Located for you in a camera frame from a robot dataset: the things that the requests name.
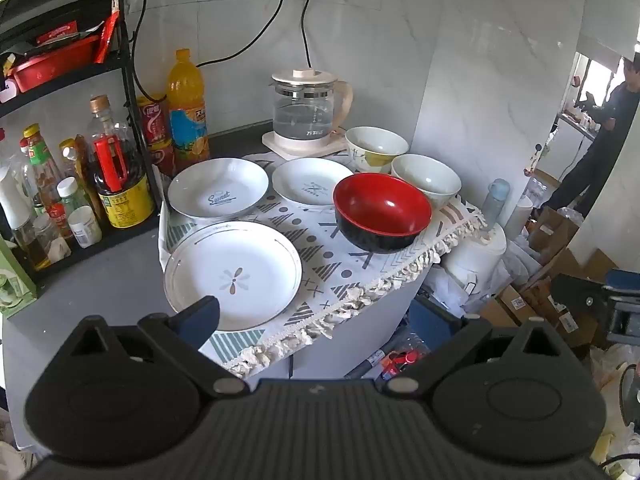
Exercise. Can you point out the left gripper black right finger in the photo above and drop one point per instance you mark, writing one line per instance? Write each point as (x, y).
(514, 394)

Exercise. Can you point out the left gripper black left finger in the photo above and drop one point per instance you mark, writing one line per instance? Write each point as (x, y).
(129, 393)

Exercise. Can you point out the white plate with flower motif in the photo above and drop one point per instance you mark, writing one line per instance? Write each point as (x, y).
(253, 271)

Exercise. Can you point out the plain white bowl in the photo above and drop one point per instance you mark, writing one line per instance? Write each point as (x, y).
(438, 182)

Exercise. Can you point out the white Sweet deep plate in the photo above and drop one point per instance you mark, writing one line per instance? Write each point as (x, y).
(218, 189)

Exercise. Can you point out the red and black bowl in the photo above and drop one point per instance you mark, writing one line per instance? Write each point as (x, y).
(380, 213)

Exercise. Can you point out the white Bakery deep plate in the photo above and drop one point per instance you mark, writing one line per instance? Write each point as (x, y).
(309, 182)

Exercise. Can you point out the white bowl with yellow pattern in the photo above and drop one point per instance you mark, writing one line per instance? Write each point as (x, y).
(373, 149)

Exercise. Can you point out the cardboard box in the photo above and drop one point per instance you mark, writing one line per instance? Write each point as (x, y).
(511, 307)

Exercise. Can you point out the white rice cooker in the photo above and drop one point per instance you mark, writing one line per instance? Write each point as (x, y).
(473, 261)

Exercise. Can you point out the green box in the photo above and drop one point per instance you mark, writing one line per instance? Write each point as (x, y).
(17, 290)

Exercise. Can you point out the light blue water bottle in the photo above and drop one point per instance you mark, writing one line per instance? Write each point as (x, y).
(498, 192)

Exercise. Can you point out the white seasoning jar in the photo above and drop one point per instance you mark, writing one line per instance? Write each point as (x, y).
(85, 227)

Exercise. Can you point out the person in dark clothes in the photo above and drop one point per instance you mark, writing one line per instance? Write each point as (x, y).
(615, 117)

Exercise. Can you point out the green cap seasoning jar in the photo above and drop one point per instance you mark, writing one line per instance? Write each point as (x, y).
(72, 195)

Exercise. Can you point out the soy sauce jug, yellow label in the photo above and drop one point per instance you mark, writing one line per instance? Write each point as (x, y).
(121, 181)

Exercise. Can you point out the black metal shelf rack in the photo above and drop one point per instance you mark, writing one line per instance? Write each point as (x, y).
(27, 19)

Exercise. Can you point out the red label sauce bottle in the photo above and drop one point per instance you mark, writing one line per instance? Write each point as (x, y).
(48, 176)

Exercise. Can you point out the patterned white tablecloth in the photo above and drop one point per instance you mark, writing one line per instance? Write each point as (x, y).
(338, 281)

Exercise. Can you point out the tall bottle with brown cap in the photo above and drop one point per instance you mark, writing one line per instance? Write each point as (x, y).
(105, 123)

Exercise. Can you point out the orange juice bottle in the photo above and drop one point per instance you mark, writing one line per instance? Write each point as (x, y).
(187, 111)

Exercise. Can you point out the cream kettle base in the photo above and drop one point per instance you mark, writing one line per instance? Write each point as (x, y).
(290, 149)

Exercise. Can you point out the glass electric kettle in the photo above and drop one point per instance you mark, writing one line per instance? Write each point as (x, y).
(309, 104)

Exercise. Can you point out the red plastic basket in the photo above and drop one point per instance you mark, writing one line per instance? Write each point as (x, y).
(45, 67)

